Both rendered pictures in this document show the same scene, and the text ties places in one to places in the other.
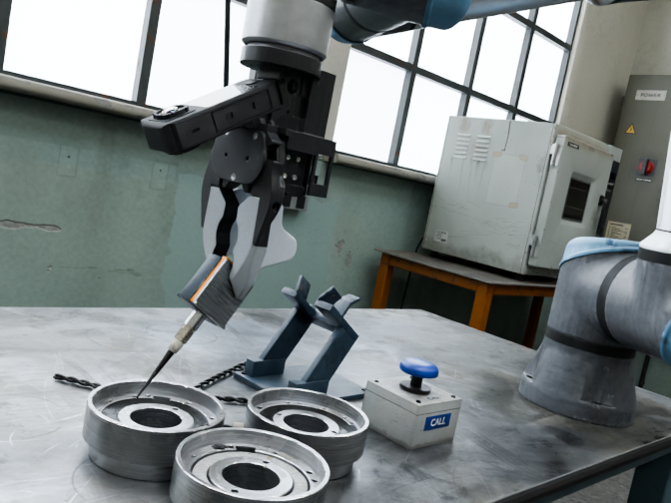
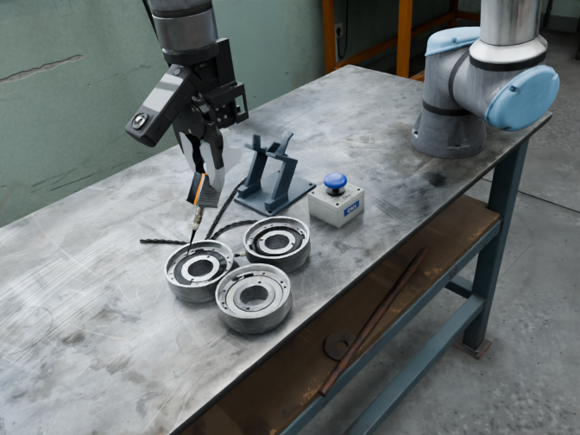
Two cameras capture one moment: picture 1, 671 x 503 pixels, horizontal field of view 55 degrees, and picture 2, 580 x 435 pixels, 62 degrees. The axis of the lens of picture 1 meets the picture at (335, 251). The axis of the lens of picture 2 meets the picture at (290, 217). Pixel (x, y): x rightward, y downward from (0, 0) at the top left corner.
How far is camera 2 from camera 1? 0.29 m
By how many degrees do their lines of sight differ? 31
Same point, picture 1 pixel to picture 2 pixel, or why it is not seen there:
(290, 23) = (185, 37)
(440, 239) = not seen: outside the picture
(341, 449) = (297, 257)
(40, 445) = (152, 295)
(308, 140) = (225, 96)
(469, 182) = not seen: outside the picture
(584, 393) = (449, 142)
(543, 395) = (424, 147)
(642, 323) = (474, 105)
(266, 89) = (188, 79)
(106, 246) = (118, 55)
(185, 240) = not seen: hidden behind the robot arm
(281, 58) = (189, 59)
